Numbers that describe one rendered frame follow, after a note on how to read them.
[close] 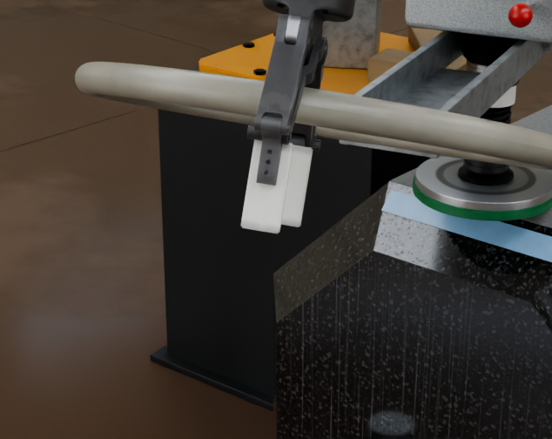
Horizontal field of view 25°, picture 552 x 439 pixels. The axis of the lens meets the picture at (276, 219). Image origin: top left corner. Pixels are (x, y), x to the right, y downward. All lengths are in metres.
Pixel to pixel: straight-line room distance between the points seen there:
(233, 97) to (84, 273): 2.71
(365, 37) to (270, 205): 1.92
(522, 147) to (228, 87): 0.26
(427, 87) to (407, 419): 0.64
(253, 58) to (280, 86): 2.01
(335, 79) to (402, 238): 0.86
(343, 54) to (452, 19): 1.11
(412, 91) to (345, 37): 1.18
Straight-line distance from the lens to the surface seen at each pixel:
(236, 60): 2.95
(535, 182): 1.95
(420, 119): 1.04
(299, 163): 1.10
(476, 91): 1.59
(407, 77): 1.67
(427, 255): 1.99
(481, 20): 1.78
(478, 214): 1.86
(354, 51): 2.88
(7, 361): 3.30
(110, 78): 1.13
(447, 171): 1.97
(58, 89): 5.36
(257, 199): 0.97
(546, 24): 1.76
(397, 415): 2.14
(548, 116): 2.42
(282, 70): 0.96
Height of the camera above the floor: 1.62
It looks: 24 degrees down
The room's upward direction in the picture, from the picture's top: straight up
